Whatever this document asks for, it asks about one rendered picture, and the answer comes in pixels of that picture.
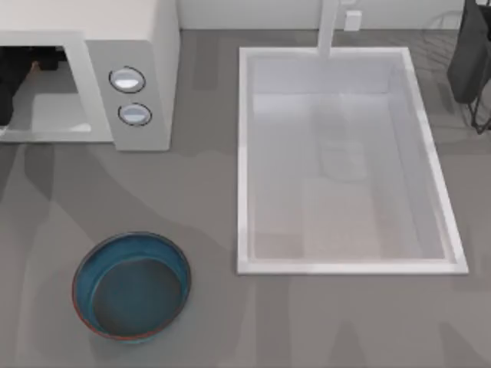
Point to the tall white tap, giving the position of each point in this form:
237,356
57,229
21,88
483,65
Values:
329,27

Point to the blue bowl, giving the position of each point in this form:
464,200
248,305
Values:
132,287

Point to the pale microwave oven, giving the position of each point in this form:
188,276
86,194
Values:
126,50

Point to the white wall socket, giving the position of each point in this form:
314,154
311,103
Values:
352,20

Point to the white sink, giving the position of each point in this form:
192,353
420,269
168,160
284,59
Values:
337,161

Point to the round grey microwave knob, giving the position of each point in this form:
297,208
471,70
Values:
127,80
134,114

